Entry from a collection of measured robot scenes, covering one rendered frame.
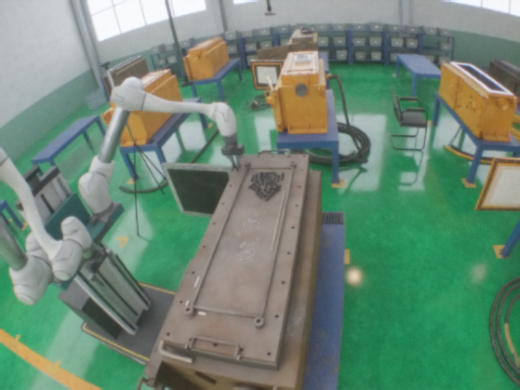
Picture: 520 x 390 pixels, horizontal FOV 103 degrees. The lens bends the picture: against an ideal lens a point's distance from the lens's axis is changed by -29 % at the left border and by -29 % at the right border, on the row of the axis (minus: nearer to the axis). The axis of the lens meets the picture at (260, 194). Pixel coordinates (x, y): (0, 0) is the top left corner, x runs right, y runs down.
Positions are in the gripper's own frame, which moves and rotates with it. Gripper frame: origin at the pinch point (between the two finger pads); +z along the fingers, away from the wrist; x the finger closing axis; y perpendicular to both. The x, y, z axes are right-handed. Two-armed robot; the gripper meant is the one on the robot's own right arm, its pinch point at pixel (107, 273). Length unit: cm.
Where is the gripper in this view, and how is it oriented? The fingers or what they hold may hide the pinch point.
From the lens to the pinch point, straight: 157.7
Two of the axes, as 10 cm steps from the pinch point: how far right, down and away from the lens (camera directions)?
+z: 1.5, 7.6, 6.3
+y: -9.5, -0.7, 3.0
